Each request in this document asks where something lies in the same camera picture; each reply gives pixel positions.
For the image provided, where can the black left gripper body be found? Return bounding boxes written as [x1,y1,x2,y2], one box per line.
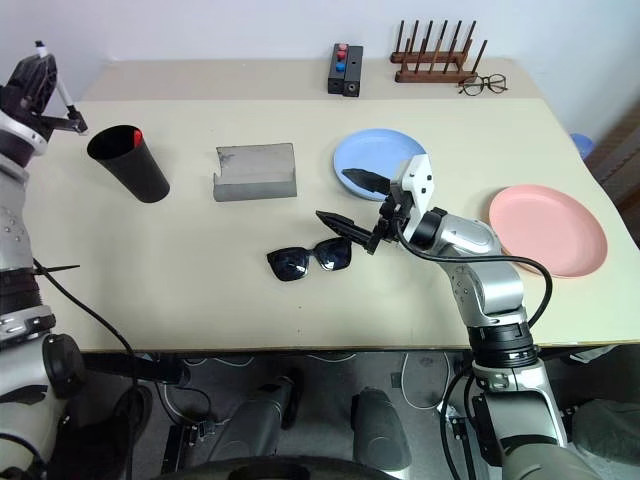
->
[0,53,58,132]

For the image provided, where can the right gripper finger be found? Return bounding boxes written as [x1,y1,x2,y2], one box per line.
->
[315,210,374,248]
[341,168,391,194]

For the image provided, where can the black box with coloured buttons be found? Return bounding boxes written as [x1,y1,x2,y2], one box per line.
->
[326,42,350,95]

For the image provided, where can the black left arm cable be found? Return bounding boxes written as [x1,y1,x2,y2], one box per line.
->
[31,257,147,404]

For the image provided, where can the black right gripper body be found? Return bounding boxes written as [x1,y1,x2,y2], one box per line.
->
[364,180,416,257]

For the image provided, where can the blue plate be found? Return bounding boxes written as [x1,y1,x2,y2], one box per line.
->
[332,128,429,203]

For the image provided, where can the white floor cable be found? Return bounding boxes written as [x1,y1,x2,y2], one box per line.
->
[399,351,452,412]

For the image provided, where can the black power strip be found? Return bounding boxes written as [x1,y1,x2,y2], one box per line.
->
[160,421,217,475]

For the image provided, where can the dark-framed clear eyeglasses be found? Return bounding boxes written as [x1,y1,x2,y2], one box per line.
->
[456,73,510,97]

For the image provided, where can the pink plate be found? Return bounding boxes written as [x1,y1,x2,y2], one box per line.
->
[487,184,609,280]

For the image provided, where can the black cup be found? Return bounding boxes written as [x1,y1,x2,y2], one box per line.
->
[86,124,172,205]

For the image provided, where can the white marker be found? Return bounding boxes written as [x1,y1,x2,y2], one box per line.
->
[33,41,79,117]

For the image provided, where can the wooden peg rack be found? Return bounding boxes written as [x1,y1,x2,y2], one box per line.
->
[389,19,489,85]

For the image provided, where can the plain black box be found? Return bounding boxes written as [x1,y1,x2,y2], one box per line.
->
[341,45,365,98]

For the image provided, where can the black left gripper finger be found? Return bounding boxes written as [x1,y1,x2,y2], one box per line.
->
[41,106,91,137]

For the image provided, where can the black cable tie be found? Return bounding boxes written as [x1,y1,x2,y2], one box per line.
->
[32,263,82,277]

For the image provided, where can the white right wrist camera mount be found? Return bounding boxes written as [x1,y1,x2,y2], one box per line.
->
[394,153,435,240]

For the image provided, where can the dark rounded robot leg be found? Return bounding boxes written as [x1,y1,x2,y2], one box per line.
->
[351,387,414,472]
[207,374,304,469]

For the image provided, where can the grey glasses case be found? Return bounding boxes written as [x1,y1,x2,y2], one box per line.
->
[213,142,299,203]

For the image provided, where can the black sunglasses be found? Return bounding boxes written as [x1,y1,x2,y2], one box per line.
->
[265,236,353,286]

